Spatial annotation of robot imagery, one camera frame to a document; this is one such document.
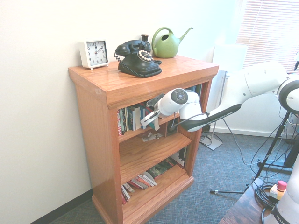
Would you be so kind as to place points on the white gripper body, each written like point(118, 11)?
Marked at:
point(149, 114)

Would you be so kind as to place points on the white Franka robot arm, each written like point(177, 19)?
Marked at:
point(257, 81)

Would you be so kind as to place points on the blue illustrated cover book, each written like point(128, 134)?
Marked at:
point(142, 110)

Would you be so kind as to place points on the blue white spine book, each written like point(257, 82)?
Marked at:
point(132, 119)

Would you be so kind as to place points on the scattered photo cards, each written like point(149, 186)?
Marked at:
point(149, 136)

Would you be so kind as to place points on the small wooden speaker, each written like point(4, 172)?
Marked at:
point(170, 133)

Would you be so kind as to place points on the red white spine book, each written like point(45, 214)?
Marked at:
point(120, 122)

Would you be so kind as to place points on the black rotary telephone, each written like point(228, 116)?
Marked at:
point(137, 64)

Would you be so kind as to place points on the black white picture book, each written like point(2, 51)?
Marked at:
point(181, 157)

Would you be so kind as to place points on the dark green spine book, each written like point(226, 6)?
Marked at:
point(198, 91)

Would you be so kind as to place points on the camouflage cover book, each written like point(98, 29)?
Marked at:
point(161, 169)

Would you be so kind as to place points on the wooden bookshelf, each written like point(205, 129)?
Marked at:
point(98, 140)

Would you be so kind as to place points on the white cover paperback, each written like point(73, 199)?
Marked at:
point(150, 179)

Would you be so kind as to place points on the green watering can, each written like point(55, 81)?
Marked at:
point(164, 47)

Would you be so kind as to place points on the red cover paperback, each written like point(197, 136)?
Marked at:
point(140, 183)

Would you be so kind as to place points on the black vase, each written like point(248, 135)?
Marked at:
point(144, 37)

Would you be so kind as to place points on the white square alarm clock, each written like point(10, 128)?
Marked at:
point(95, 53)

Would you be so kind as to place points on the red spine paperback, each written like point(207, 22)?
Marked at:
point(125, 197)

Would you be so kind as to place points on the black tripod stand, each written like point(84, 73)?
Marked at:
point(271, 148)

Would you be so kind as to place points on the dark wooden table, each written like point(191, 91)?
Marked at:
point(245, 207)

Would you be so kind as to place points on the window blinds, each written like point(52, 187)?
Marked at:
point(268, 35)

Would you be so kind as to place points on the red emergency stop button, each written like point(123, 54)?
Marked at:
point(279, 190)

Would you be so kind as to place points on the black metal frame leg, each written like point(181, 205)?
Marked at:
point(292, 156)

